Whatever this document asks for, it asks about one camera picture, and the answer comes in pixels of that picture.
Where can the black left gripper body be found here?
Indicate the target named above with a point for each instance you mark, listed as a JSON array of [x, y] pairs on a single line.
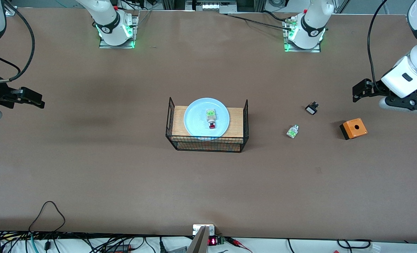
[[374, 88]]

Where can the red push button switch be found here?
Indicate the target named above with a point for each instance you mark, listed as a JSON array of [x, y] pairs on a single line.
[[211, 117]]

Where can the light blue plate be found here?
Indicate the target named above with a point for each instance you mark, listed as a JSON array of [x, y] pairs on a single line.
[[195, 121]]

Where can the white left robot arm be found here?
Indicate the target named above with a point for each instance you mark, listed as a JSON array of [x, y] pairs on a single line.
[[403, 77]]

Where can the green white contact block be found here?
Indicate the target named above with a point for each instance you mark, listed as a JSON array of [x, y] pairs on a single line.
[[292, 131]]

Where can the black power adapter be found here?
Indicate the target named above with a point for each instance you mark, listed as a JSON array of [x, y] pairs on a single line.
[[119, 248]]

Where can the red digit display module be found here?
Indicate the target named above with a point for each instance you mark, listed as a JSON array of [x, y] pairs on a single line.
[[213, 241]]

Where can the aluminium profile bar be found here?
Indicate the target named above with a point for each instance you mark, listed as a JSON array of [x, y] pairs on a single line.
[[199, 242]]

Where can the orange button enclosure box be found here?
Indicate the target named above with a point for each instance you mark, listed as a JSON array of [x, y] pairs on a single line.
[[354, 129]]

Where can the small black switch part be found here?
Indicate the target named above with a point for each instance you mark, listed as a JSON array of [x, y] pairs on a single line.
[[311, 109]]

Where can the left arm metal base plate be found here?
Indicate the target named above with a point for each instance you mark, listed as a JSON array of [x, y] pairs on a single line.
[[315, 50]]

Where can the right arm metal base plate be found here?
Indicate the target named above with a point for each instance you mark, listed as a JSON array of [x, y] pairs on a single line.
[[105, 45]]

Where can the metal frame with light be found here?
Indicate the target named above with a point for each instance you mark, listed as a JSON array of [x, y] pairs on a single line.
[[212, 5]]

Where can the silver metal bracket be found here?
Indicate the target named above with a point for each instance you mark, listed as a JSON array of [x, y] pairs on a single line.
[[195, 229]]

